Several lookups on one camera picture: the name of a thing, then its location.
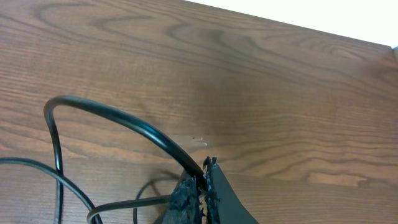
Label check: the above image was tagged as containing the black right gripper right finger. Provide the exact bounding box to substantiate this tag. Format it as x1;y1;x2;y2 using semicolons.
203;157;259;224

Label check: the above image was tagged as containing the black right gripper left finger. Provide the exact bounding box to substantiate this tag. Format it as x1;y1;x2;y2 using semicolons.
154;171;202;224

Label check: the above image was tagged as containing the black USB-A cable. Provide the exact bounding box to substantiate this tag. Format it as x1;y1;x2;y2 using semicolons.
43;95;206;224

